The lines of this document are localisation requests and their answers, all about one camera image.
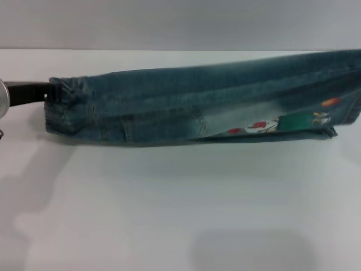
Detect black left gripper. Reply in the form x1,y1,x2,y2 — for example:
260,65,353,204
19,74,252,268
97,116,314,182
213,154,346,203
6,80,65,107

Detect blue denim shorts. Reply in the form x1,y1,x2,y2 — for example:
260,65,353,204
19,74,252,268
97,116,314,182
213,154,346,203
44,48,361,144

